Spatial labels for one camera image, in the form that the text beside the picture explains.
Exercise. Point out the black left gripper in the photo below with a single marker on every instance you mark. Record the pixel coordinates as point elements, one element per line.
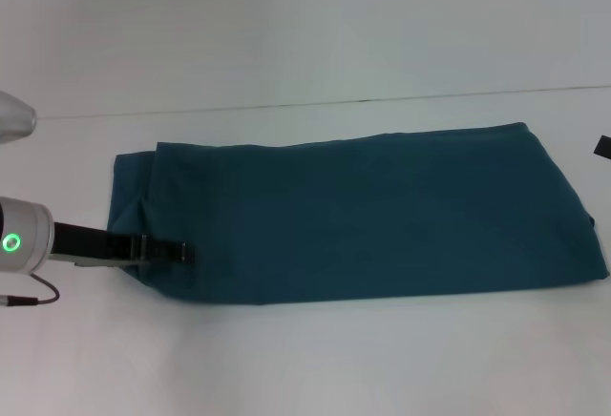
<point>95,244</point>

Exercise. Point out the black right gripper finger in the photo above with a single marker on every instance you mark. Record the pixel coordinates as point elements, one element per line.
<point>604,147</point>

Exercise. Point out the teal t-shirt with FREE print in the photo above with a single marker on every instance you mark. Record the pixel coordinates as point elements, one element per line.
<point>358,220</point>

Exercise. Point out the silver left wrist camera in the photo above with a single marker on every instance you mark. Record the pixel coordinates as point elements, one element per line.
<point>16,118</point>

